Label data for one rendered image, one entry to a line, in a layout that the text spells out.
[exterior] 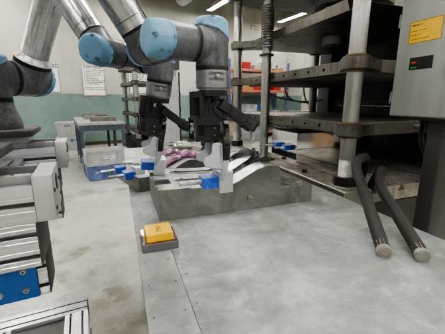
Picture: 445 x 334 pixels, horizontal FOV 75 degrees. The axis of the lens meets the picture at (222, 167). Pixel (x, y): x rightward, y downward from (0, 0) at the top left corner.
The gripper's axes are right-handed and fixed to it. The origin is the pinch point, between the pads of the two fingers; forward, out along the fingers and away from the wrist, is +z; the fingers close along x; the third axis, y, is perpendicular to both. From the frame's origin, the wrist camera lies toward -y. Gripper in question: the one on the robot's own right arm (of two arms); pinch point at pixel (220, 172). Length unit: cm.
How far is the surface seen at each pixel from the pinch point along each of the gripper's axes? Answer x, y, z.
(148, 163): -26.7, 15.3, 1.9
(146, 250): 6.5, 19.6, 14.3
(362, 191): 6.8, -39.9, 7.2
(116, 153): -382, 29, 58
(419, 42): -8, -72, -37
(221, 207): -10.0, -3.8, 13.1
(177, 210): -10.0, 9.3, 12.5
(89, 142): -747, 98, 88
